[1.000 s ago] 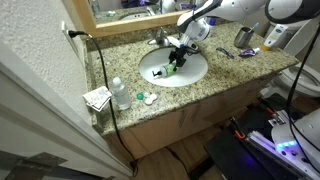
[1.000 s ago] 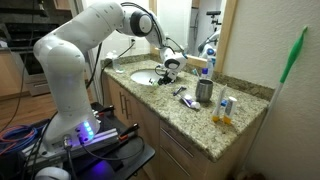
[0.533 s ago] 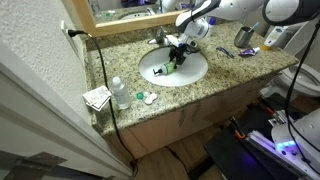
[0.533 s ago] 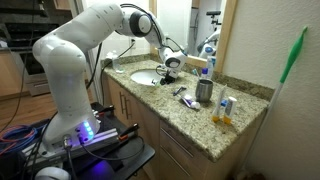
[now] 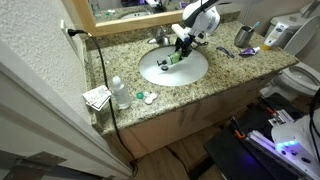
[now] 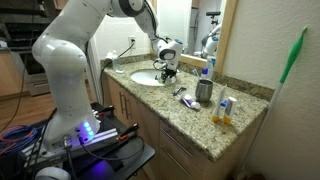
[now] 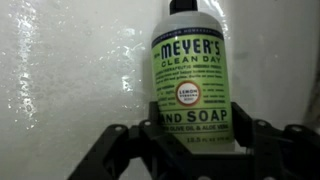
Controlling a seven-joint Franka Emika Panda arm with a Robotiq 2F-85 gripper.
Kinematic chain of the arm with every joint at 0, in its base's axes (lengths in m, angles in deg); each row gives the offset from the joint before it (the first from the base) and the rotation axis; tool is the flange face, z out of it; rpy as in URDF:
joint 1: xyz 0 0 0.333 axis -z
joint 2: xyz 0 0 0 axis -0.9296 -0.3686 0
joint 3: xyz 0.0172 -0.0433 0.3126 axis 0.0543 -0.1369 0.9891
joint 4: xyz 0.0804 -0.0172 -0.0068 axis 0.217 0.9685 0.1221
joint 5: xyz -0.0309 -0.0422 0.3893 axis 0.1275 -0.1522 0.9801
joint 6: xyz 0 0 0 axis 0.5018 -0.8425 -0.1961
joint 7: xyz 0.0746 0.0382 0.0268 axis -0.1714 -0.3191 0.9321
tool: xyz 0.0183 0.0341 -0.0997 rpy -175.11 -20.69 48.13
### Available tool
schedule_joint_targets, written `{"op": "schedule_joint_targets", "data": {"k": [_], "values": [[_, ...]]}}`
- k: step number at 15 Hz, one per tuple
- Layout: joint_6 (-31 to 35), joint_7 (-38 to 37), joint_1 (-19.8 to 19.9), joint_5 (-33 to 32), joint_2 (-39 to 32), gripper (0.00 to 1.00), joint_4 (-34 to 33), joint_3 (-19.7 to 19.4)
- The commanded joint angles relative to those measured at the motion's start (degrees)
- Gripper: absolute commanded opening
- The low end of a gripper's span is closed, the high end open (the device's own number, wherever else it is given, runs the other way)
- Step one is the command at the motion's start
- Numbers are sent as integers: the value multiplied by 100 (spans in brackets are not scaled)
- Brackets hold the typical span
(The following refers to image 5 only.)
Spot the white oval sink basin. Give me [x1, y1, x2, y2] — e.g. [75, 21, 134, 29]
[138, 44, 210, 88]

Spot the white lotion tube blue logo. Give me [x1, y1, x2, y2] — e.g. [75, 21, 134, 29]
[261, 22, 290, 52]

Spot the white toilet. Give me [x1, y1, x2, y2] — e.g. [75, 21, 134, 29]
[259, 12, 320, 103]

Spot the blue toothbrush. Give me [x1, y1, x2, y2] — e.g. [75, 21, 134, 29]
[248, 21, 261, 34]

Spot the stainless steel cup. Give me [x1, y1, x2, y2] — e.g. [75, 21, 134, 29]
[233, 25, 255, 49]

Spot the purple white toothpaste tube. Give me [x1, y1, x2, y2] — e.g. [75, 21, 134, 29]
[238, 46, 262, 57]

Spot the white door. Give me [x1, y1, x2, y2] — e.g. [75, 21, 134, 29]
[0, 39, 134, 180]

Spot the white contact lens case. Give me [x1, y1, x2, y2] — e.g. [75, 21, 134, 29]
[143, 92, 159, 106]

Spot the grey metal door hinge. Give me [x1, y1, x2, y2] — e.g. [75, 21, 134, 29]
[0, 151, 68, 180]

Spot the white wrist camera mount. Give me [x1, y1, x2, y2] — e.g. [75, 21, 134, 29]
[171, 23, 192, 42]

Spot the orange black clamp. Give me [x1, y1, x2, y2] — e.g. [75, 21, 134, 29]
[229, 116, 248, 141]
[264, 106, 278, 117]

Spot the white wall outlet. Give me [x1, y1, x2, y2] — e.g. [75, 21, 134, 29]
[59, 19, 80, 56]

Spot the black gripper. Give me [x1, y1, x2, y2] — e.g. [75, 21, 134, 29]
[175, 34, 195, 59]

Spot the wooden vanity cabinet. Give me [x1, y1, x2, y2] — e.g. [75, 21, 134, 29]
[99, 71, 279, 162]

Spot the aluminium mounting rail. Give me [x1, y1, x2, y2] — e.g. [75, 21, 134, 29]
[245, 109, 320, 180]

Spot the black camera cable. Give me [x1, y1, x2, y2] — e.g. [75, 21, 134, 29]
[192, 39, 210, 50]

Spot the black robot platform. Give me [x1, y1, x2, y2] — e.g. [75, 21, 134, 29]
[202, 92, 320, 180]

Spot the clear plastic water bottle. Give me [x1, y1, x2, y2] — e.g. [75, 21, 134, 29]
[110, 75, 133, 111]

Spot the green label hand soap bottle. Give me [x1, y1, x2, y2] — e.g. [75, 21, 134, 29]
[156, 49, 184, 67]

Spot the metal cabinet door handle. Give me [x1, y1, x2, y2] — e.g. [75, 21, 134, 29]
[177, 108, 188, 128]
[191, 102, 201, 121]

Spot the silver faucet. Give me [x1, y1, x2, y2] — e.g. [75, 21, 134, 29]
[147, 26, 171, 46]

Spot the white paper packet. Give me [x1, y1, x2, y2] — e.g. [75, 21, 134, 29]
[81, 84, 113, 113]

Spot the black power cable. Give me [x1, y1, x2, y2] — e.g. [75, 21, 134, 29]
[67, 28, 140, 178]

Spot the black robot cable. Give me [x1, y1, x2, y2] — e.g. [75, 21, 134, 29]
[307, 87, 320, 152]

